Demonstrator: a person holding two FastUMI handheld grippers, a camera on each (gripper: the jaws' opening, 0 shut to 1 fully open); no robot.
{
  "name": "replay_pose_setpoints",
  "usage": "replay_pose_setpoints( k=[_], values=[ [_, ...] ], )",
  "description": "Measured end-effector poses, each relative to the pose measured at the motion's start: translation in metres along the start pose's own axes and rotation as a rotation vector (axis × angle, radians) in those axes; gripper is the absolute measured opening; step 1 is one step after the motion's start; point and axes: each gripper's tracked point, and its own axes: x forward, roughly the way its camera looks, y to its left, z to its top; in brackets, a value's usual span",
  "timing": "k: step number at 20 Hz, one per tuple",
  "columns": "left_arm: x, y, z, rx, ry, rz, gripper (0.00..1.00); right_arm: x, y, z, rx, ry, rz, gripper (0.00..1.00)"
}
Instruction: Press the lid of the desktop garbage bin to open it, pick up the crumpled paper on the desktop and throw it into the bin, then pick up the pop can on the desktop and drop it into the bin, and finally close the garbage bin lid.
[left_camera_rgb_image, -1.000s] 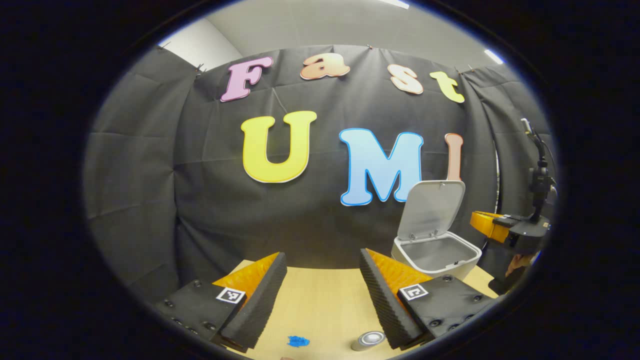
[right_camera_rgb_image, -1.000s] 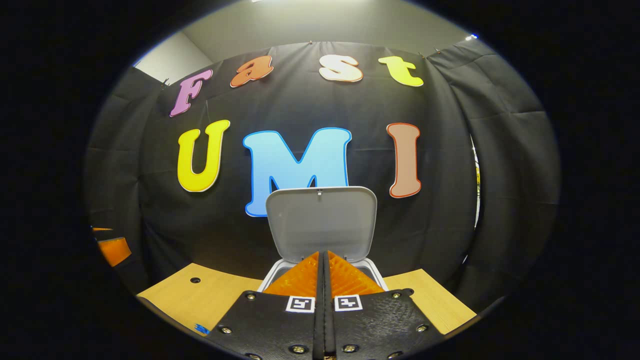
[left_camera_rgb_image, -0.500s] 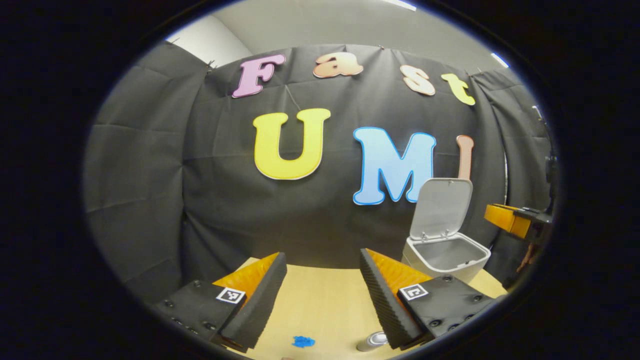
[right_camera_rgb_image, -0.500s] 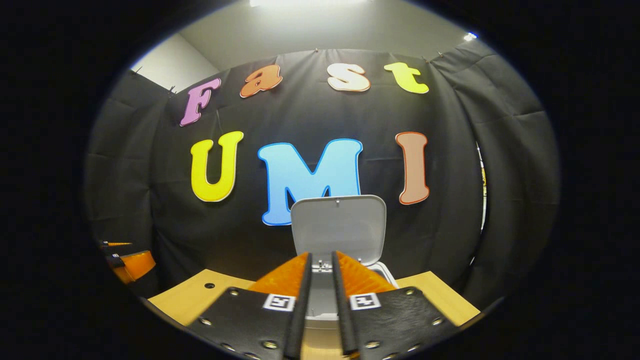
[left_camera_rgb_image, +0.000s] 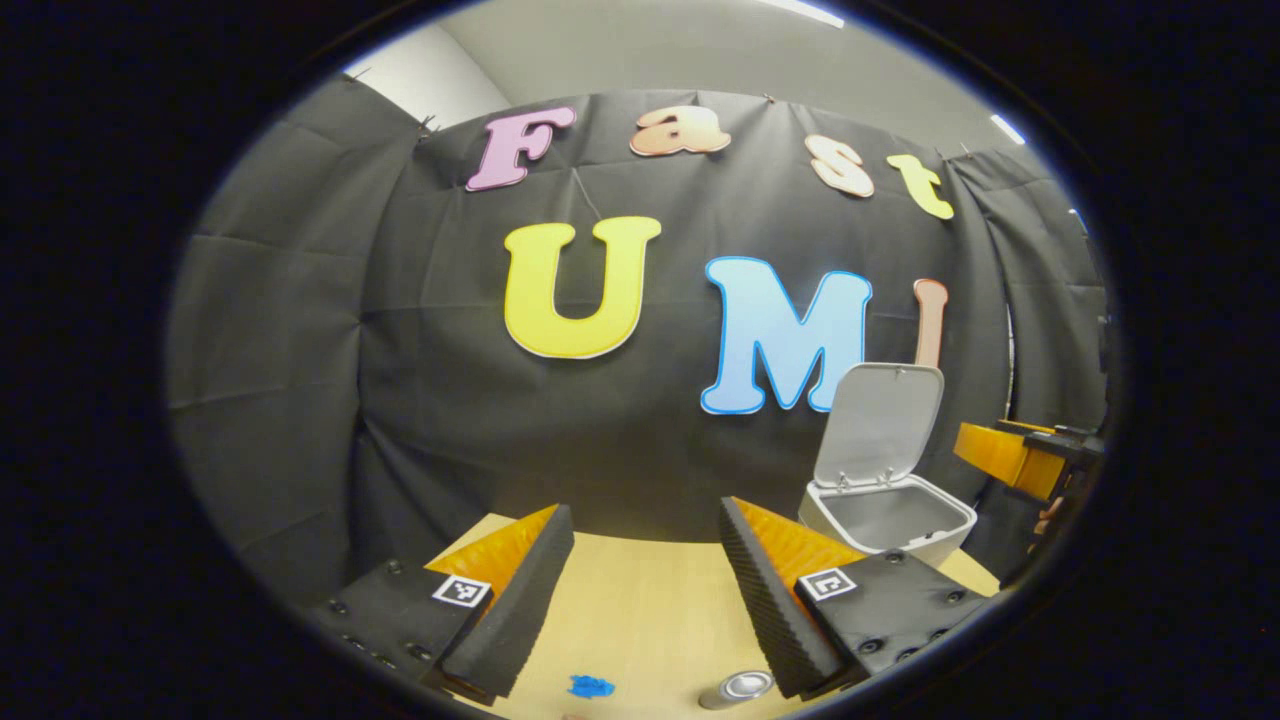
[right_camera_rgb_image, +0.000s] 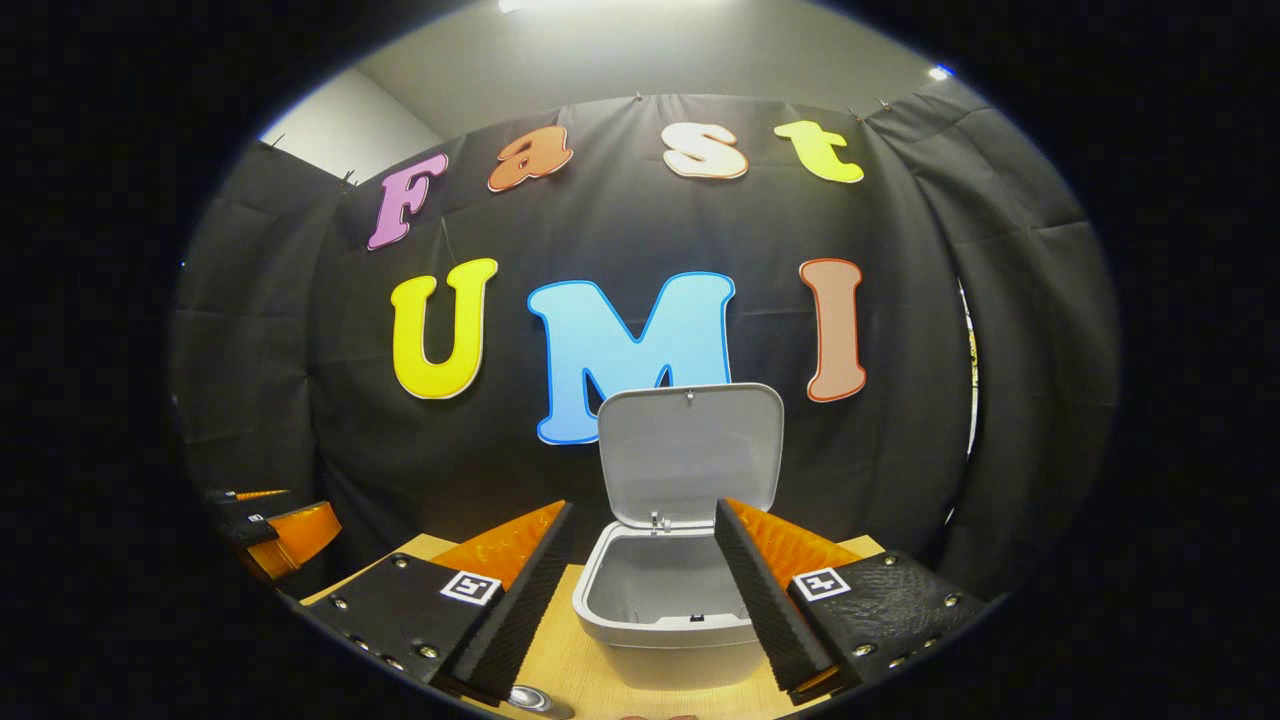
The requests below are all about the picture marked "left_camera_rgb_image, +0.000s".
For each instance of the white desktop garbage bin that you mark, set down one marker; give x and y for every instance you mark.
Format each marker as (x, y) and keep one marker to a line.
(880, 420)

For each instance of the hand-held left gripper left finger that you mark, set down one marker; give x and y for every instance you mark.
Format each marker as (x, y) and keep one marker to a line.
(520, 610)

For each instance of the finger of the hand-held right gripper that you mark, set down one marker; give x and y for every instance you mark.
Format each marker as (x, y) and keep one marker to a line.
(1070, 435)
(1000, 455)

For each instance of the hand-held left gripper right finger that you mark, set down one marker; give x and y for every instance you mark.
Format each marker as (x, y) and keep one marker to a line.
(775, 620)

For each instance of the wooden desktop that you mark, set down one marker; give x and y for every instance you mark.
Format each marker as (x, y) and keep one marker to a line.
(640, 600)

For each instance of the black backdrop cloth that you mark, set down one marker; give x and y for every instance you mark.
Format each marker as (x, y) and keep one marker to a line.
(400, 350)

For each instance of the ceiling light panel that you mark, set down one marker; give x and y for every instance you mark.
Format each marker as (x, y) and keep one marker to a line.
(1008, 129)
(810, 12)

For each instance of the silver pop can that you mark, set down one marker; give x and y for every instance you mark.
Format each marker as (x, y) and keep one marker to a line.
(740, 690)

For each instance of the blue paper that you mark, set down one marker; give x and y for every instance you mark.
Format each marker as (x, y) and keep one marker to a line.
(590, 686)

